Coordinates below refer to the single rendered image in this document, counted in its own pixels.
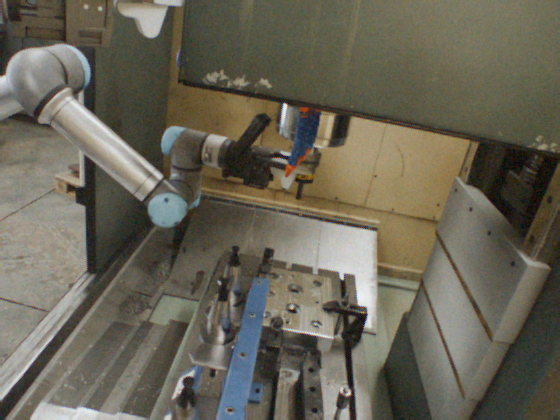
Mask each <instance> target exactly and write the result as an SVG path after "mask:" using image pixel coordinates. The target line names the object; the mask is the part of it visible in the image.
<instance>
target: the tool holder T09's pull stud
mask: <svg viewBox="0 0 560 420"><path fill-rule="evenodd" d="M182 384H183V386H184V389H182V390H181V391H180V399H179V402H180V404H181V405H182V406H185V407H188V406H191V404H192V403H193V400H194V390H193V389H192V386H193V385H194V384H195V379H194V377H192V376H185V377H184V378H183V381H182Z"/></svg>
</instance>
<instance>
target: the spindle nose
mask: <svg viewBox="0 0 560 420"><path fill-rule="evenodd" d="M299 109H300V107H296V106H290V105H289V104H284V103H280V102H279V108H278V114H277V119H276V123H277V125H276V131H277V132H278V133H279V134H280V136H281V137H283V138H285V139H287V140H290V141H293V142H294V139H295V137H296V136H295V133H296V132H297V130H296V129H297V127H298V125H297V123H298V112H299ZM321 114H322V115H321V116H320V122H319V127H318V132H317V138H315V139H316V142H315V144H313V145H314V147H317V148H328V149H332V148H340V147H342V146H344V145H345V144H346V143H347V139H348V137H349V135H350V128H351V123H352V119H353V117H349V116H345V115H340V114H334V113H330V112H325V111H321Z"/></svg>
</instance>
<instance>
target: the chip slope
mask: <svg viewBox="0 0 560 420"><path fill-rule="evenodd" d="M377 230H378V226H376V225H371V224H361V223H356V222H352V221H346V220H341V219H337V218H332V217H326V216H321V215H317V214H312V213H306V212H301V211H297V210H292V209H286V208H281V207H277V206H272V205H261V204H257V203H252V202H246V201H241V200H237V199H231V198H226V197H222V196H217V195H211V194H206V193H202V192H201V196H200V199H199V204H198V206H196V207H195V209H194V212H193V214H192V217H191V219H190V224H189V226H188V229H187V232H186V234H185V237H184V239H183V241H182V244H181V246H180V249H179V252H178V254H177V256H178V257H177V259H176V261H175V264H174V266H173V269H172V272H171V273H170V276H169V279H170V278H173V279H178V280H181V281H180V282H181V284H180V285H179V287H177V288H173V286H174V285H172V284H170V281H168V282H169V283H167V286H166V288H165V291H164V295H166V296H167V295H168V296H171V297H176V298H182V299H186V300H191V301H196V302H199V300H200V298H201V295H202V293H203V292H204V289H205V287H206V285H207V282H208V280H209V276H210V274H211V272H212V269H213V267H214V265H215V262H216V261H217V259H218V257H219V256H220V257H222V256H223V253H224V250H228V251H233V250H232V246H234V245H237V246H239V247H240V251H238V256H239V255H240V253H243V254H248V255H253V256H258V257H261V261H262V257H263V253H264V249H265V247H271V248H273V249H275V252H274V257H273V260H278V261H282V262H287V266H286V268H287V269H291V265H292V263H293V264H302V265H308V266H313V267H314V274H317V270H318V268H322V269H327V270H333V271H337V272H339V274H340V278H341V279H344V273H347V274H352V275H355V281H356V288H357V295H358V302H359V305H363V306H367V309H368V316H367V321H366V324H365V327H364V330H363V332H362V333H363V334H364V333H367V334H371V335H376V334H377V328H376V298H377ZM166 296H165V297H166Z"/></svg>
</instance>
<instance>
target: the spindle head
mask: <svg viewBox="0 0 560 420"><path fill-rule="evenodd" d="M179 78H180V80H182V81H184V82H183V85H185V86H189V87H194V88H200V89H204V90H209V91H219V92H224V93H230V94H234V95H239V96H244V97H249V98H254V99H259V100H269V101H274V102H280V103H284V104H289V105H295V106H299V107H304V108H310V109H315V110H319V111H325V112H330V113H334V114H340V115H345V116H349V117H354V118H360V119H364V120H369V121H375V122H379V123H384V124H390V125H394V126H399V127H405V128H410V129H416V130H421V131H427V132H432V133H438V134H443V135H448V136H453V137H457V138H463V139H467V140H472V141H476V142H482V143H486V144H491V145H496V146H500V147H505V148H510V149H514V150H519V151H524V152H528V153H533V154H538V155H542V156H547V157H552V158H556V159H560V0H186V12H185V24H184V38H183V48H182V53H181V63H180V77H179Z"/></svg>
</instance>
